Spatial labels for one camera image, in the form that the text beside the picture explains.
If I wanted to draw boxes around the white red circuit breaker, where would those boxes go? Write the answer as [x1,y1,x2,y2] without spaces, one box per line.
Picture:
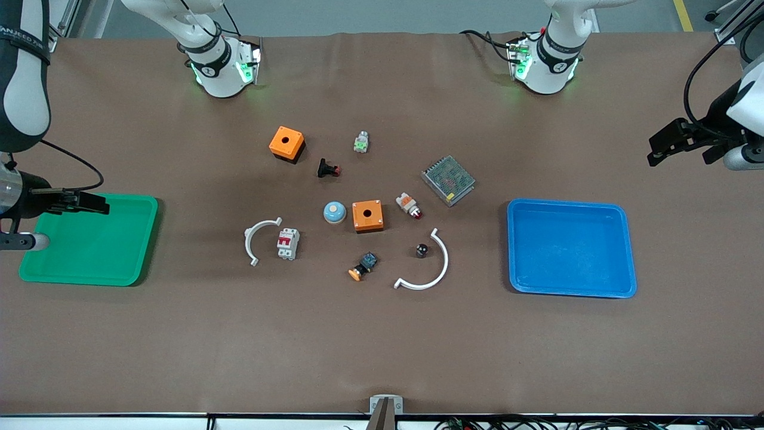
[276,228,300,261]

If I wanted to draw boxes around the green plastic tray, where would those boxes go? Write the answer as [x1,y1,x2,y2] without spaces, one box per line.
[19,192,159,287]

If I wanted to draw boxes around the blue plastic tray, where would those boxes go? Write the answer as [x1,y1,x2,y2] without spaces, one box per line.
[507,198,637,299]

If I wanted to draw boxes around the small white arc clamp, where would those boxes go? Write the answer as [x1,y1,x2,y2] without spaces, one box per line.
[244,217,283,267]

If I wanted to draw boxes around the orange button box black base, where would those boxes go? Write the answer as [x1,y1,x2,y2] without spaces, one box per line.
[269,125,306,164]

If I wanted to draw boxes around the metal mesh power supply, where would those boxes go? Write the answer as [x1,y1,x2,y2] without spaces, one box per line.
[421,155,476,207]

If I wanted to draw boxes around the large white arc clamp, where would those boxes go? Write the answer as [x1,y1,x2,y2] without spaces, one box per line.
[393,228,449,291]

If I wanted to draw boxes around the orange button box with screws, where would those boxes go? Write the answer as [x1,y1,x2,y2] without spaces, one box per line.
[352,199,385,234]

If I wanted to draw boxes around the red indicator lamp orange base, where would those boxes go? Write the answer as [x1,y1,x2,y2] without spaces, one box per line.
[395,192,423,220]

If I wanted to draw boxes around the brown table cover sheet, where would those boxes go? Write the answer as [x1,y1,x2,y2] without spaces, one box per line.
[0,31,764,417]

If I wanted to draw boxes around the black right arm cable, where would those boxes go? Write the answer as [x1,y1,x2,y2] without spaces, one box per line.
[41,140,104,193]

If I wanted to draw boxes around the aluminium frame profile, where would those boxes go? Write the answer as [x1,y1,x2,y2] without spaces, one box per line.
[704,0,764,45]
[47,0,81,53]

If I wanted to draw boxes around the black base cable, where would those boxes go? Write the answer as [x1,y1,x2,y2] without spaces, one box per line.
[460,29,547,63]

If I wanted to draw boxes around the orange button blue switch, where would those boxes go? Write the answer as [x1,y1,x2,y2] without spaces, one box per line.
[348,251,379,282]

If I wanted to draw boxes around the black tangled cables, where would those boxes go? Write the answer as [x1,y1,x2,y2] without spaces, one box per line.
[343,415,759,430]

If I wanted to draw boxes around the grey metal camera bracket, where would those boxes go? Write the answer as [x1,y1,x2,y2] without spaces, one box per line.
[369,395,404,430]

